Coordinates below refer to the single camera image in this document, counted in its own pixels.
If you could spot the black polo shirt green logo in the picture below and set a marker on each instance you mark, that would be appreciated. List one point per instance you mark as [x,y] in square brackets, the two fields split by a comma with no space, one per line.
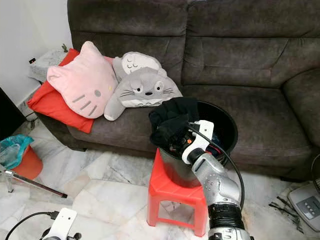
[172,120]

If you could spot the black plastic bucket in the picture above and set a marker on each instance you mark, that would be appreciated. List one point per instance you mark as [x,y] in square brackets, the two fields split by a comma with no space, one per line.
[180,172]

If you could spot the red plastic stool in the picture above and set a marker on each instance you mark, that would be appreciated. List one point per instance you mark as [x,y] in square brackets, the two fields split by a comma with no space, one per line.
[172,192]

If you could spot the grey Totoro plush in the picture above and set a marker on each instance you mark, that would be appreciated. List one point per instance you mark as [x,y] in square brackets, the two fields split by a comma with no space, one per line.
[142,90]

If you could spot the white grey Totoro cushion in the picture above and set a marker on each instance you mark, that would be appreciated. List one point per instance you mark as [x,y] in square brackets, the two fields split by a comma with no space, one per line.
[137,62]

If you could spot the brown fabric sofa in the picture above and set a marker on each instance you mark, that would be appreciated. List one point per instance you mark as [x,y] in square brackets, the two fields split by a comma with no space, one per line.
[240,55]

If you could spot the pink cat face cushion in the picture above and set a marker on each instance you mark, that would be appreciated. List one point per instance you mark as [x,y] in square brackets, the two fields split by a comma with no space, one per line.
[82,80]

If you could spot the red cushion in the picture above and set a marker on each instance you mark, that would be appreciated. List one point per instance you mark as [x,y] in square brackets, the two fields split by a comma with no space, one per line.
[52,105]

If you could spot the black standing fan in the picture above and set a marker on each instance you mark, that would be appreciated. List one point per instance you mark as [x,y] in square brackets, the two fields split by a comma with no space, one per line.
[305,207]

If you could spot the metal clothes rack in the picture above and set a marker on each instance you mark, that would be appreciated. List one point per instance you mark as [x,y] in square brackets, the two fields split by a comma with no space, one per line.
[42,187]

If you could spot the orange bin teal bag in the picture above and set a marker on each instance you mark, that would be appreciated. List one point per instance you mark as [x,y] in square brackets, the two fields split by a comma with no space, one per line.
[32,167]

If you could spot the marble side table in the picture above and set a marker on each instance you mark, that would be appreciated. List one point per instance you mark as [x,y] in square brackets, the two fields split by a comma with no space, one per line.
[47,62]

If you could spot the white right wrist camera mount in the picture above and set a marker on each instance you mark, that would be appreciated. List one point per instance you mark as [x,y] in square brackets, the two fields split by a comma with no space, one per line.
[200,142]

